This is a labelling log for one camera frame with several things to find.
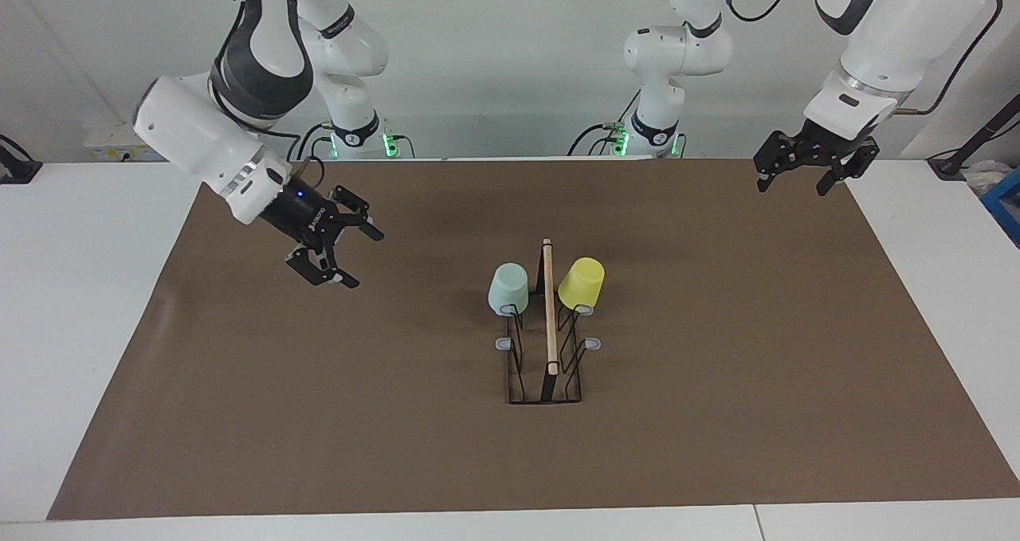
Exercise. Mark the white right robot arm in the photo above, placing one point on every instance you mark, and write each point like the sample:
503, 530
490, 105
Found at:
199, 139

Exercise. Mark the black clamp mount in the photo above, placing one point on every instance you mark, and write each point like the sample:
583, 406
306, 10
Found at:
16, 168

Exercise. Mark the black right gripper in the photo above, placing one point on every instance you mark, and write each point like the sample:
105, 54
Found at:
303, 214

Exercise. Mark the light green plastic cup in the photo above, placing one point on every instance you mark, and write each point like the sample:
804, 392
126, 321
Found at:
508, 288

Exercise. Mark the white crumpled packaging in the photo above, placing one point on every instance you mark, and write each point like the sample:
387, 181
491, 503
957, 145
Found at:
986, 176

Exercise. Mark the blue bin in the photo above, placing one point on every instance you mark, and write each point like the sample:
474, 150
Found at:
1006, 206

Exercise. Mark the brown table mat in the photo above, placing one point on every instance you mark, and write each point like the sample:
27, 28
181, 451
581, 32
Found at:
677, 429

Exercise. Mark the white wall socket box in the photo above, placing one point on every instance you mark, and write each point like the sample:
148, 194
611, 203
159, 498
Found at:
119, 147

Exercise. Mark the yellow plastic cup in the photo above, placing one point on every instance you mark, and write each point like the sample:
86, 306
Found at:
582, 282

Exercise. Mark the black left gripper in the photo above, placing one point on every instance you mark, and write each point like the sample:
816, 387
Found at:
833, 144

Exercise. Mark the black stand pole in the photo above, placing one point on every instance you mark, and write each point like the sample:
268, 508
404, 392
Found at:
984, 131

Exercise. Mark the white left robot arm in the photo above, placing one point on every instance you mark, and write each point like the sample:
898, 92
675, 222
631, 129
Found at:
884, 39

